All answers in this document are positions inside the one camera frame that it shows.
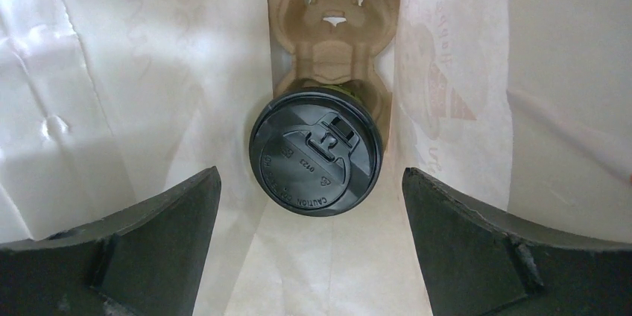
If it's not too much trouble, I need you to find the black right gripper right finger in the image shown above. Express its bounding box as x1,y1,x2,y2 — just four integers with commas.
402,168,631,315

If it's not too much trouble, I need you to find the brown paper takeout bag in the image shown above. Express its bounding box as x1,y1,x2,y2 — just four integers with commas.
1,0,631,315

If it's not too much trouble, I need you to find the green paper coffee cup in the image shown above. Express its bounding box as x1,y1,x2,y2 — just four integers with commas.
323,85,362,103

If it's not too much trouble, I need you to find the brown pulp cup carrier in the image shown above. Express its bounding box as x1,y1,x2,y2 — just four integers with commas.
268,0,400,146

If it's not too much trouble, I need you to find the black plastic cup lid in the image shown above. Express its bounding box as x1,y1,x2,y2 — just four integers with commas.
248,86,384,217

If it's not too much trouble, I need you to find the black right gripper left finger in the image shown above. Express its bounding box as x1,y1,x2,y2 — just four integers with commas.
1,167,221,315

